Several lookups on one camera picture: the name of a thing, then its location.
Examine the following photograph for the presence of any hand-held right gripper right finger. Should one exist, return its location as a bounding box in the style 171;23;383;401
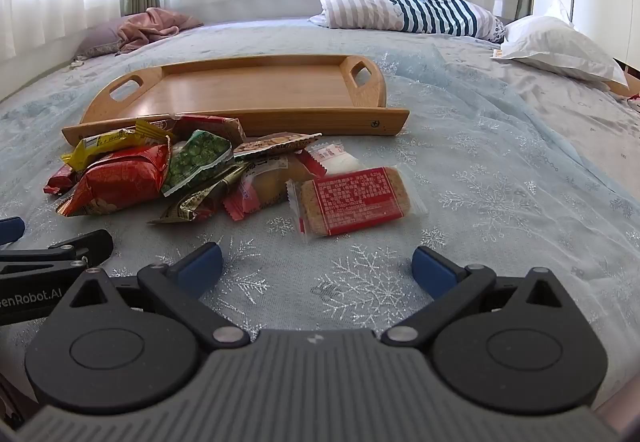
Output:
382;246;593;349

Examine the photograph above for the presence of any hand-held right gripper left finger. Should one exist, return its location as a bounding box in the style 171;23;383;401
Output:
47;242;251;350

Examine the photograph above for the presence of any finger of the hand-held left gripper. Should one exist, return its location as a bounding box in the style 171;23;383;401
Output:
0;217;26;247
0;230;115;277

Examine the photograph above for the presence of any gold foil snack packet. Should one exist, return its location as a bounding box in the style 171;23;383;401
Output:
146;163;251;225

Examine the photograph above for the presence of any dark red chocolate bar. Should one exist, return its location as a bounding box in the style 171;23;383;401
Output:
44;163;78;195

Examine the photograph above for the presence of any large red snack packet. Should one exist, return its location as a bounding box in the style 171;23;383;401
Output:
56;143;172;217

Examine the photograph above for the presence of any small cake clear packet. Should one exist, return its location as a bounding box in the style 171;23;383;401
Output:
222;154;316;223

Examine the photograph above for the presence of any yellow snack packet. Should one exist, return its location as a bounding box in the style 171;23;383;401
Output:
61;119;173;173

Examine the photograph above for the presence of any red label cracker packet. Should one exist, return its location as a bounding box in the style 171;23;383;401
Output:
286;166;430;247

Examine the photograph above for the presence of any green pea snack packet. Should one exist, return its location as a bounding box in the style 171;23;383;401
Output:
161;129;235;197

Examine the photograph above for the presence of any red label nut brittle packet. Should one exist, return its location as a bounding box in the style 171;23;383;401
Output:
170;114;247;147

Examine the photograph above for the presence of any brown peanut snack packet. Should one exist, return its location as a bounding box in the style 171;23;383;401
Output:
232;132;322;161

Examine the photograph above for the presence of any clear red print candy packet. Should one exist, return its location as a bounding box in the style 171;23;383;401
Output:
304;141;362;177

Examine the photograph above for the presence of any wooden tray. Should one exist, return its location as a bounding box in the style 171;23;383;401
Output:
61;54;411;147

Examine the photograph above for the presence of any snowflake pale blue blanket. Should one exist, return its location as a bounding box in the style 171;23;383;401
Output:
0;22;640;428

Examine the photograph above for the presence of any grey floral bed sheet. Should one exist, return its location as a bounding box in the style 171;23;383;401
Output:
0;14;640;273

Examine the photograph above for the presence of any purple pillow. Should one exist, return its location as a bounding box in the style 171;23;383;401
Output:
74;14;151;60

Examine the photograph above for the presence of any pink crumpled cloth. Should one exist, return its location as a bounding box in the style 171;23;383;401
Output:
115;6;205;56

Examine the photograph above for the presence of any white pillow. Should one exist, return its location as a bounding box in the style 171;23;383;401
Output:
492;0;628;87

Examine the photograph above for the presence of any striped pillow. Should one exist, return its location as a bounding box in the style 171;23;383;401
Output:
307;0;506;42

